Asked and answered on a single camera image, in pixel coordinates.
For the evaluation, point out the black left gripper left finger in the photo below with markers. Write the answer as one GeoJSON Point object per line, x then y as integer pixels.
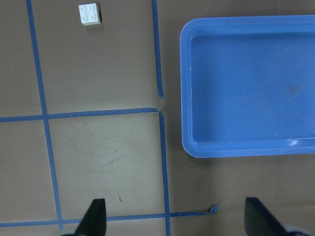
{"type": "Point", "coordinates": [94, 222]}

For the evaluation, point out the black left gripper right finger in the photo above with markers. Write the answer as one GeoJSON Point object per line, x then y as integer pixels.
{"type": "Point", "coordinates": [259, 221]}

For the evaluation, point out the white toy block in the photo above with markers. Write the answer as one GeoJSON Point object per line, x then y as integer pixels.
{"type": "Point", "coordinates": [89, 14]}

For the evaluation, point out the blue plastic tray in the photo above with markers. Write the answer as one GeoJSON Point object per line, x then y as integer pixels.
{"type": "Point", "coordinates": [248, 86]}

